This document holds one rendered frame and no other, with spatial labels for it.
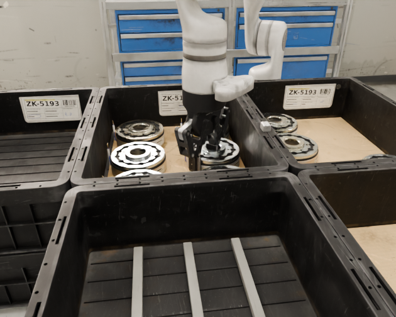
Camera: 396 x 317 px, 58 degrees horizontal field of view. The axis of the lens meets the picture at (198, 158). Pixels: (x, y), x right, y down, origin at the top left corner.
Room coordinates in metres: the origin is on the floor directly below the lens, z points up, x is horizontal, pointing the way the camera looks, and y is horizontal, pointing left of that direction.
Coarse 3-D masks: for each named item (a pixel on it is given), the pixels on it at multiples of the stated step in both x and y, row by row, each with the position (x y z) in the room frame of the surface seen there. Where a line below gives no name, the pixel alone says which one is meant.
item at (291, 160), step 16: (256, 80) 0.82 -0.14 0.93; (272, 80) 0.82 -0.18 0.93; (288, 80) 0.82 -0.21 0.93; (304, 80) 0.82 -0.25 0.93; (320, 80) 0.82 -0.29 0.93; (336, 80) 0.83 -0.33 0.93; (352, 80) 0.82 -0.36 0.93; (384, 96) 0.71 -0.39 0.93; (256, 112) 0.62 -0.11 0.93; (272, 128) 0.55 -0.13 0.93; (288, 160) 0.44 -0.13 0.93; (352, 160) 0.44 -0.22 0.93; (368, 160) 0.44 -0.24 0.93; (384, 160) 0.44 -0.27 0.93
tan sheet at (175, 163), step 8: (168, 128) 0.76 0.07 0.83; (168, 136) 0.72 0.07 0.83; (168, 144) 0.68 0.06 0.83; (176, 144) 0.68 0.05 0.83; (168, 152) 0.65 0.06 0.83; (176, 152) 0.65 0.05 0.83; (168, 160) 0.61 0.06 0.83; (176, 160) 0.61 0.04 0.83; (184, 160) 0.61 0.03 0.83; (240, 160) 0.61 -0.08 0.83; (168, 168) 0.58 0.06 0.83; (176, 168) 0.58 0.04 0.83; (184, 168) 0.58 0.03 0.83; (112, 176) 0.56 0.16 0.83
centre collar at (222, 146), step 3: (219, 144) 0.61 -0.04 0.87; (222, 144) 0.61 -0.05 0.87; (204, 147) 0.60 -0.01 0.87; (222, 147) 0.60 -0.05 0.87; (225, 147) 0.60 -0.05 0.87; (204, 150) 0.59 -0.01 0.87; (207, 150) 0.59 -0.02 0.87; (210, 150) 0.59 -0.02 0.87; (213, 150) 0.59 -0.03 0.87; (216, 150) 0.59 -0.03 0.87; (219, 150) 0.59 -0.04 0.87; (222, 150) 0.59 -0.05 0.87; (225, 150) 0.60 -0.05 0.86; (207, 153) 0.58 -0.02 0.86; (210, 153) 0.58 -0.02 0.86; (213, 153) 0.58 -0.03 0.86; (216, 153) 0.58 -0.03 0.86; (219, 153) 0.58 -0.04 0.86
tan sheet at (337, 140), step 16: (304, 128) 0.76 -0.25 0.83; (320, 128) 0.76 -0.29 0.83; (336, 128) 0.76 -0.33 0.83; (352, 128) 0.76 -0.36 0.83; (320, 144) 0.68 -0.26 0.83; (336, 144) 0.68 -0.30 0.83; (352, 144) 0.68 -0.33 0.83; (368, 144) 0.68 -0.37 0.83; (320, 160) 0.61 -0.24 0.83; (336, 160) 0.61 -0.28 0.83
